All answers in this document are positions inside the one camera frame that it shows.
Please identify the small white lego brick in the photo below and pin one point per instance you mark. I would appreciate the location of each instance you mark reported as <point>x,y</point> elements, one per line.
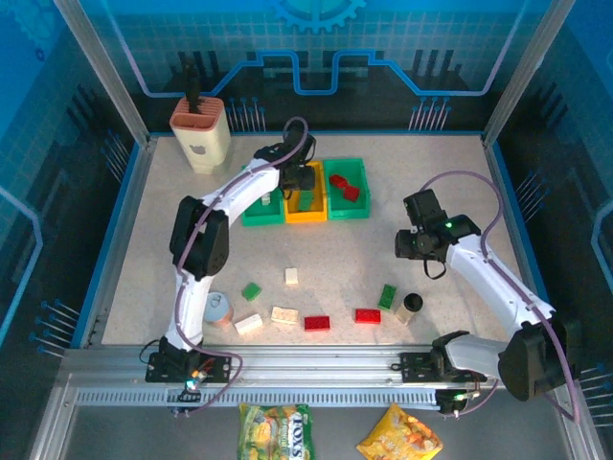
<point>266,200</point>
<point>291,276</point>

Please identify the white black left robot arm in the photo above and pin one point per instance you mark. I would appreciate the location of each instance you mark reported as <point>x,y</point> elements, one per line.
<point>249,189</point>

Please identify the yellow plastic bin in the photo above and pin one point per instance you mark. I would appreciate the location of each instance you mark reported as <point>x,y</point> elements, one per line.
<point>306,216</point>

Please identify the green plastic bin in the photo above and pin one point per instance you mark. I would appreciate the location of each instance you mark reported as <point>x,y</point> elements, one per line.
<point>261,218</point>
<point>349,208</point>

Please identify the long green lego brick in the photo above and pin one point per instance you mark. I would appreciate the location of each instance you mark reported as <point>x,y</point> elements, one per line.
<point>388,296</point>

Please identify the spice jar with black lid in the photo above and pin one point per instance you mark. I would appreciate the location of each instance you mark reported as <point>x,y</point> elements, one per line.
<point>409,306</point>

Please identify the pink white utensil holder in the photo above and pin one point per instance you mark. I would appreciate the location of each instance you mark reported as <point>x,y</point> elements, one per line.
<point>201,139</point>

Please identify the long speckled white lego brick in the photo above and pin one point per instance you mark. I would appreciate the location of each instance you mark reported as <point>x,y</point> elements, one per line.
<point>285,316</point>

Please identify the tin can with pull tab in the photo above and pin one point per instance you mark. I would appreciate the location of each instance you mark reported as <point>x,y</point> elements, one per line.
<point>221,309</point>

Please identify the small circuit board with LED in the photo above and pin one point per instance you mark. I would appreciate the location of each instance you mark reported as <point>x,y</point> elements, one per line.
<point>463,397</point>
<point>192,381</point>

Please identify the yellow snack bag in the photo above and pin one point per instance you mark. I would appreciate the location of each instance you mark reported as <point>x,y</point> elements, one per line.
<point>397,436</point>

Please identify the green candy bag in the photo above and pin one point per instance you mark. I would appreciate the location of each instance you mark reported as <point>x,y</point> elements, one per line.
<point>275,431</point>

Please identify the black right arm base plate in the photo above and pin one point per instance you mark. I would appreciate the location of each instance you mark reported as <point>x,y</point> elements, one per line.
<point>416,366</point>

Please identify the aluminium mounting rail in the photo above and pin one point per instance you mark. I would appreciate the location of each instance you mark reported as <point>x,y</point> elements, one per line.
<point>311,369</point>

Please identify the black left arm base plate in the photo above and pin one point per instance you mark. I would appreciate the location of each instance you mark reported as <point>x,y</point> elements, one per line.
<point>215,366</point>

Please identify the aluminium frame post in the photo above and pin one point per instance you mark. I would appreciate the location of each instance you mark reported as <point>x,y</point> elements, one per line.
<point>522,72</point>
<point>105,72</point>

